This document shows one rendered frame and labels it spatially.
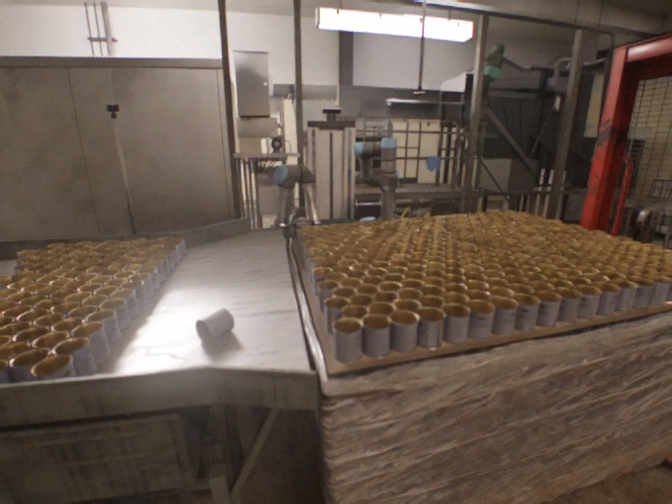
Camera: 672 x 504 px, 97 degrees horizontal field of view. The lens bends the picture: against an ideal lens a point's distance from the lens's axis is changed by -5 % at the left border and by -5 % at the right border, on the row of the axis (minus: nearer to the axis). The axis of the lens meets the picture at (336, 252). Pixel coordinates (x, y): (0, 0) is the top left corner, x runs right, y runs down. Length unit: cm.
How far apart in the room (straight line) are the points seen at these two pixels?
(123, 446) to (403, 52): 975
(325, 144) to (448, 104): 216
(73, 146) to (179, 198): 98
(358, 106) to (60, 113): 280
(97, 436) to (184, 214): 272
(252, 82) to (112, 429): 269
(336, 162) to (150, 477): 208
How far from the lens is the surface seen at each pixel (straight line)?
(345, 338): 73
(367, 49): 962
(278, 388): 69
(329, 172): 244
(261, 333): 94
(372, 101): 388
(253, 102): 305
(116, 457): 93
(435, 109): 417
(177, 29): 950
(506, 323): 91
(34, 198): 392
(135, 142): 348
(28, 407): 87
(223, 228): 197
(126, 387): 77
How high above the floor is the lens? 156
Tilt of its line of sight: 17 degrees down
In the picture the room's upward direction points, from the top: straight up
